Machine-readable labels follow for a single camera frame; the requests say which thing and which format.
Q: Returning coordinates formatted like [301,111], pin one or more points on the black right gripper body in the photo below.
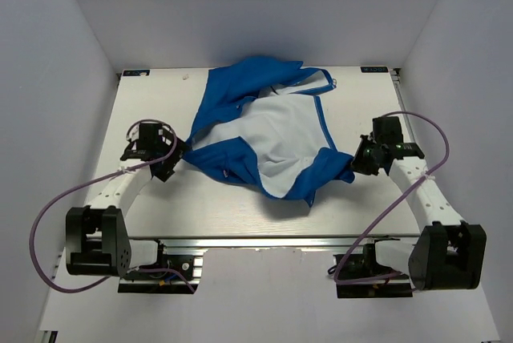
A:
[365,158]

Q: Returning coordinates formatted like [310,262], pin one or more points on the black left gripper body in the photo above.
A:
[168,163]

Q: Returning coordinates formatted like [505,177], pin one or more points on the blue zip-up jacket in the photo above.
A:
[261,122]

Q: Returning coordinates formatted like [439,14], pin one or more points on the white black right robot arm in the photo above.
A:
[449,251]

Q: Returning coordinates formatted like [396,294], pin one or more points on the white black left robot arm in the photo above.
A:
[97,243]

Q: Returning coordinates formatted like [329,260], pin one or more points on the right blue corner label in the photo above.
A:
[374,69]

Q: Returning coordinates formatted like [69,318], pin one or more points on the blue corner label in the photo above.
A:
[135,73]
[374,69]

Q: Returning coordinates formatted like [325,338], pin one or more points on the left blue corner label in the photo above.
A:
[135,73]

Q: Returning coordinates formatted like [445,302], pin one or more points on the aluminium front rail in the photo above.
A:
[253,241]

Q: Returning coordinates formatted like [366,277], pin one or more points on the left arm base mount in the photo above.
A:
[176,271]

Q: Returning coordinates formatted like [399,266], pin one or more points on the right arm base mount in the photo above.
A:
[362,263]

